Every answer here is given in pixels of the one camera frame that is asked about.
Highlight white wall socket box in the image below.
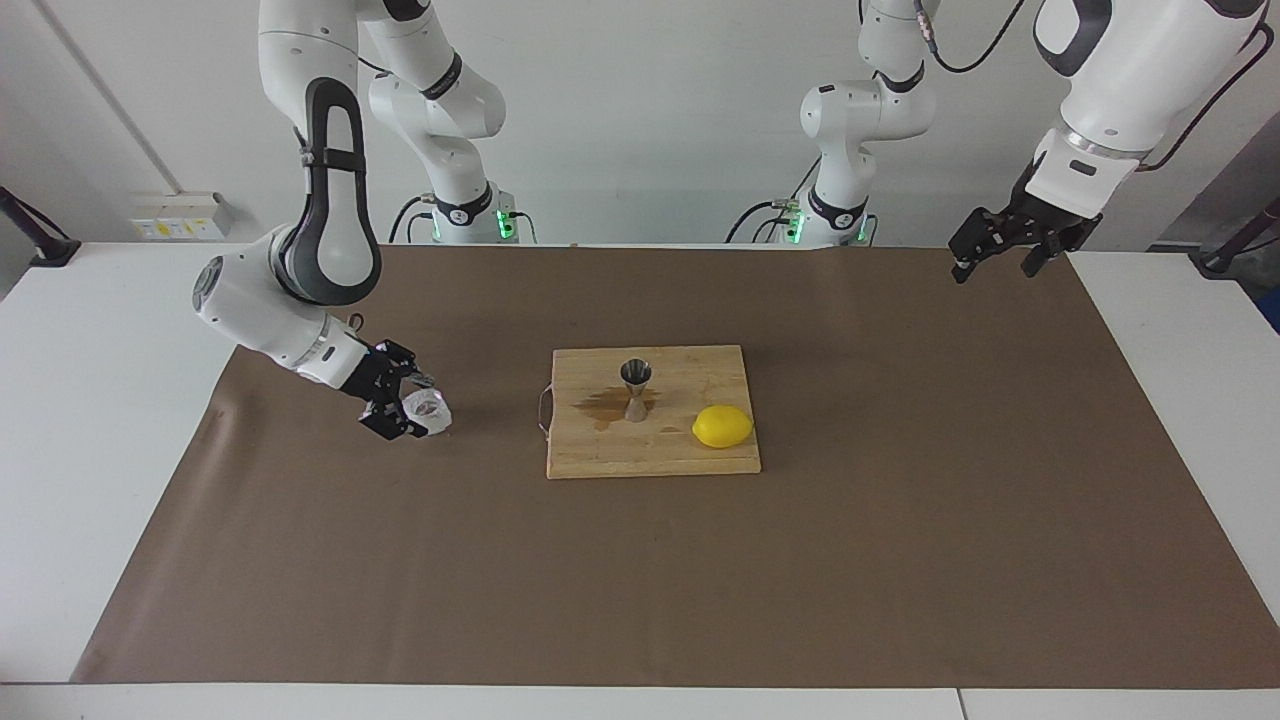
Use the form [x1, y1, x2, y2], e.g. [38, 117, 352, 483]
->
[130, 192, 233, 241]

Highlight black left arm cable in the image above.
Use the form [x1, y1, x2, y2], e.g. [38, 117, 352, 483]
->
[915, 0, 1276, 173]

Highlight brown paper table mat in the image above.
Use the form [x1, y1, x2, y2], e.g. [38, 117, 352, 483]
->
[70, 245, 1280, 691]

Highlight yellow lemon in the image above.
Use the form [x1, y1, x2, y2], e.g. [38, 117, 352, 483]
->
[692, 404, 755, 450]

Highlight small clear crinkled cup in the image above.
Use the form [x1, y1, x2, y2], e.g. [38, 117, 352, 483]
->
[402, 390, 451, 438]

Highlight wooden cutting board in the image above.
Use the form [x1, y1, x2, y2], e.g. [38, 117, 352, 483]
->
[540, 345, 763, 481]

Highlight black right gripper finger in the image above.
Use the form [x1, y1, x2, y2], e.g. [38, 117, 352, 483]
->
[385, 340, 438, 389]
[360, 400, 433, 442]

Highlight black left base cables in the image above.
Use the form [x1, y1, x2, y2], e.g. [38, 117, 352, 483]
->
[725, 160, 823, 244]

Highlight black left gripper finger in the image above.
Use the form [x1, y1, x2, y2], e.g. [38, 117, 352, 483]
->
[1020, 225, 1089, 280]
[948, 205, 1021, 285]

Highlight black clamp stand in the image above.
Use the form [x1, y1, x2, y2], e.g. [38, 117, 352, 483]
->
[0, 185, 83, 268]
[1190, 195, 1280, 279]

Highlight steel double jigger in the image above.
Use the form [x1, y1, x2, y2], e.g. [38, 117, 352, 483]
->
[620, 359, 654, 423]

